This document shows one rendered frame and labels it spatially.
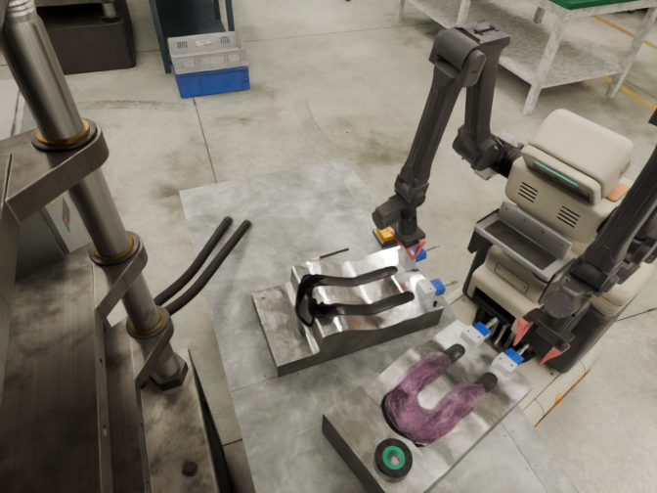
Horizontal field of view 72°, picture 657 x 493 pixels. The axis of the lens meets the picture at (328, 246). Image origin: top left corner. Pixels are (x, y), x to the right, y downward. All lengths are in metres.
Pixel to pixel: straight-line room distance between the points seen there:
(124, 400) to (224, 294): 0.53
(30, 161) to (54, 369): 0.31
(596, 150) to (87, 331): 1.11
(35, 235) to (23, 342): 0.25
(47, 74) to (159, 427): 0.87
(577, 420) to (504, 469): 1.17
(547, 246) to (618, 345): 1.42
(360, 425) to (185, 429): 0.45
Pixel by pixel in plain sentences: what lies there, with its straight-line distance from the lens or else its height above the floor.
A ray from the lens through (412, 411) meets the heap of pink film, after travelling 1.16.
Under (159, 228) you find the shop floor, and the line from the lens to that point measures 2.93.
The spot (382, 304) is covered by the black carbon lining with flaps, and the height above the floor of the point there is 0.88.
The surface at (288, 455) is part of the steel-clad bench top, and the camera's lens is 1.20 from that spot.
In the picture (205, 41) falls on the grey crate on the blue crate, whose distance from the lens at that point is 4.46.
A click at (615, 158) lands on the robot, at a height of 1.36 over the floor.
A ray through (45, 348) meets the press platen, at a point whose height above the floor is 1.29.
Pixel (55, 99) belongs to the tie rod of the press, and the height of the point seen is 1.61.
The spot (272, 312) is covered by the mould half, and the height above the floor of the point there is 0.86.
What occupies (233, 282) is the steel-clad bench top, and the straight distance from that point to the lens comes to 1.48.
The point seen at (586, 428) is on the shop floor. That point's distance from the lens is 2.41.
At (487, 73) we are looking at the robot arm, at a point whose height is 1.50.
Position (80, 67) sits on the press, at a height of 0.06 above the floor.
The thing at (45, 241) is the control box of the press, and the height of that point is 1.27.
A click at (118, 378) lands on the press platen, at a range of 1.08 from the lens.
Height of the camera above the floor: 1.93
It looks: 46 degrees down
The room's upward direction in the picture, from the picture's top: 3 degrees clockwise
